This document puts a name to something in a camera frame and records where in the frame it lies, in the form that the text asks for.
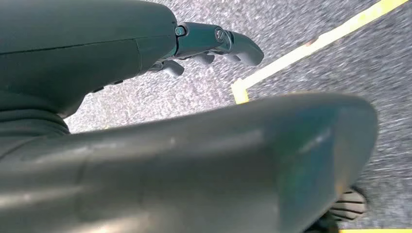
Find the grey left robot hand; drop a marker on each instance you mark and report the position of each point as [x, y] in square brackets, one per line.
[80, 38]

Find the yellow floor tape square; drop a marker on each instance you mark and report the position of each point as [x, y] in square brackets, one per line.
[322, 40]
[376, 231]

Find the person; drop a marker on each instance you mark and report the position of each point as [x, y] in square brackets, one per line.
[349, 204]

